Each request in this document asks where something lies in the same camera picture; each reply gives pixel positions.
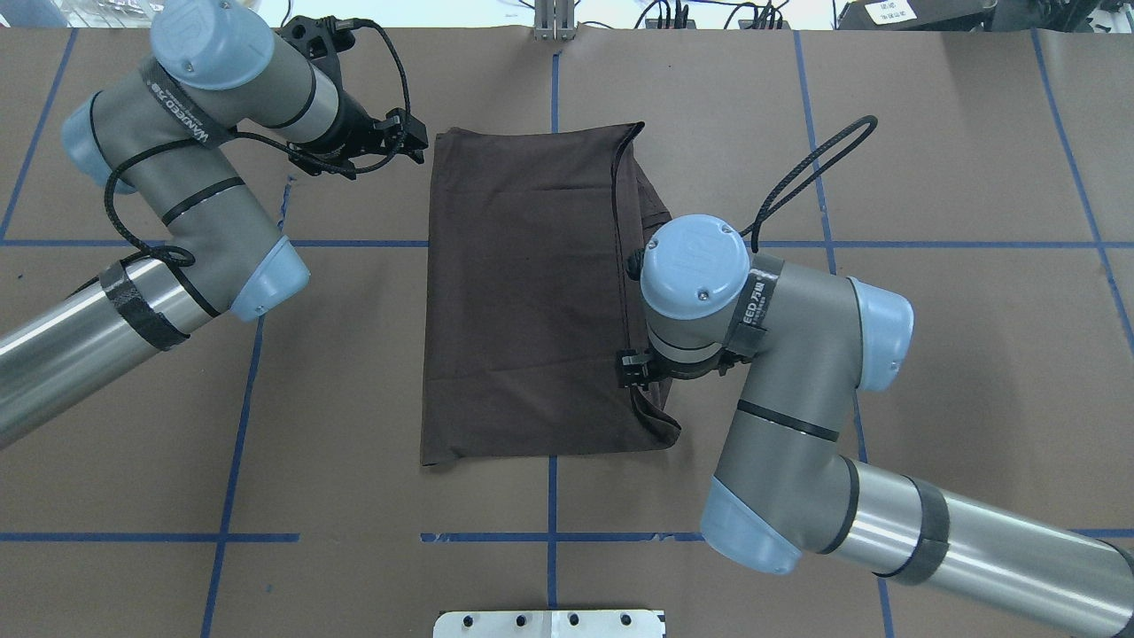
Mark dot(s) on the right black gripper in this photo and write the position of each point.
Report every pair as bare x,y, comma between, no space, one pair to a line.
631,370

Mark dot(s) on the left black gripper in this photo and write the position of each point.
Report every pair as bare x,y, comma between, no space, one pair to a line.
352,124

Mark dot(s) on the dark brown t-shirt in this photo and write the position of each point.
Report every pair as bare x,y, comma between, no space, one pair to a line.
529,303

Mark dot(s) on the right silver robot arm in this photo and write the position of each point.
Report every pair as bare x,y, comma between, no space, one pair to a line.
811,341

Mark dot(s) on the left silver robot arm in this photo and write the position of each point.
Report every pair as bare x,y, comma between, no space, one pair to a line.
203,244

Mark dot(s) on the black box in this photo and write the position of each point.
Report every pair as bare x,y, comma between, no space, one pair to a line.
910,16

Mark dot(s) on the aluminium frame post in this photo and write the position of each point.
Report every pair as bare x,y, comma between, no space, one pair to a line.
554,20

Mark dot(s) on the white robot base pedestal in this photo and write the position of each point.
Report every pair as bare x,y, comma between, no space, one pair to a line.
552,623

